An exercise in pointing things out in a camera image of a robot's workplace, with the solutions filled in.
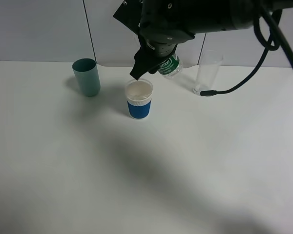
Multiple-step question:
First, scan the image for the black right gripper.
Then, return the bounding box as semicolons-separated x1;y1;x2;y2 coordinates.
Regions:
130;36;177;80

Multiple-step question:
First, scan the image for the clear green-label water bottle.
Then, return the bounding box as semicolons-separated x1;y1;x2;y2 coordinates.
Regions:
158;53;183;79

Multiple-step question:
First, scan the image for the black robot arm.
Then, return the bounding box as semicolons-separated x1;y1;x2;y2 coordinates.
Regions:
130;0;293;80

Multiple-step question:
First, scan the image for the white cup blue sleeve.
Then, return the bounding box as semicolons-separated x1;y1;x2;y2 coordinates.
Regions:
125;78;153;119

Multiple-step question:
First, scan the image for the teal green cup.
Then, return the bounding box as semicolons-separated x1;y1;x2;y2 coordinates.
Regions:
72;58;101;97

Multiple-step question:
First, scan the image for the tall clear drinking glass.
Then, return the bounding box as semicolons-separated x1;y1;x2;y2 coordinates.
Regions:
193;50;223;96

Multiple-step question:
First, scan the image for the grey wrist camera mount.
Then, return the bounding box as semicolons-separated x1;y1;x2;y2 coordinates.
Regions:
113;0;143;35

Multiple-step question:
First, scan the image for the black camera cable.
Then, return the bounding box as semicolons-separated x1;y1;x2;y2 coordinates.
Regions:
199;0;293;98

